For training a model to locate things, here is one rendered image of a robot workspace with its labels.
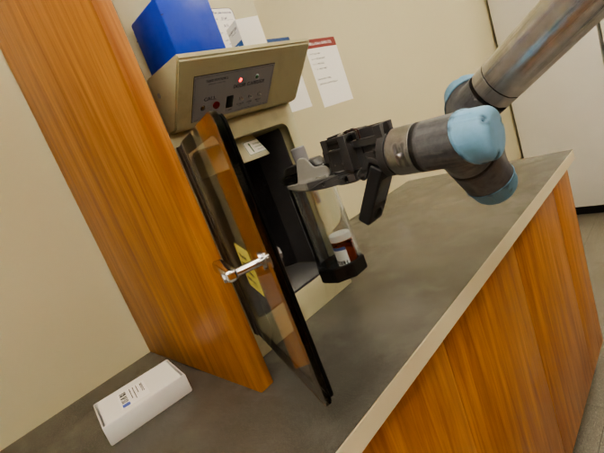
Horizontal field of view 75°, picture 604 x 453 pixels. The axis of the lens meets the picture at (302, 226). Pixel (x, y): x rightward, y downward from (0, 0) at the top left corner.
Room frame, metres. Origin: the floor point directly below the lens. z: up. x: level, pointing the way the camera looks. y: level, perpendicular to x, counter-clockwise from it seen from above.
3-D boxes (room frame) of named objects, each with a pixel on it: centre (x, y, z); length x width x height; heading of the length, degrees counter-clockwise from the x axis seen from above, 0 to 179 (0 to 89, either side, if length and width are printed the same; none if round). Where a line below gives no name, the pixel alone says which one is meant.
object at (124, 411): (0.72, 0.41, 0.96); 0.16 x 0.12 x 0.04; 123
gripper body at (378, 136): (0.67, -0.14, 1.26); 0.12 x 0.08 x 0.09; 42
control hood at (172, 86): (0.81, 0.01, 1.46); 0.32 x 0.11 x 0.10; 132
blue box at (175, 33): (0.74, 0.08, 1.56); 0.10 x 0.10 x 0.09; 42
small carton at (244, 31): (0.84, -0.03, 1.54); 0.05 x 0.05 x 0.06; 27
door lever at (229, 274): (0.51, 0.10, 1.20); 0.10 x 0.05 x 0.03; 20
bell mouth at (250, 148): (0.94, 0.10, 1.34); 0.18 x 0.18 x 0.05
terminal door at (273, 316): (0.59, 0.10, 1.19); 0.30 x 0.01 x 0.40; 20
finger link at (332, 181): (0.69, -0.08, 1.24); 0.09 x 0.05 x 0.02; 66
